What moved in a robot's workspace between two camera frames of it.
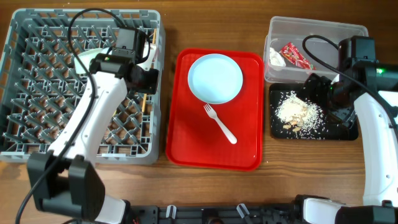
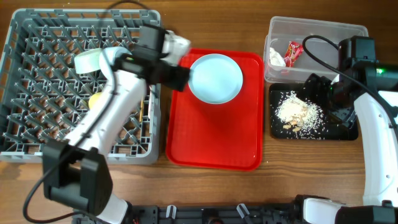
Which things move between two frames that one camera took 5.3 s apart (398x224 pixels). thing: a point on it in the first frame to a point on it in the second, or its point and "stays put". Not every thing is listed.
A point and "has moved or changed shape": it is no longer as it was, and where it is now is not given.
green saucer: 86,56 stays put
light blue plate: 215,78 stays put
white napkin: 275,58 stays put
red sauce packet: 290,52 has moved or changed shape
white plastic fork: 212,114 to 151,104
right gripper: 345,116 stays put
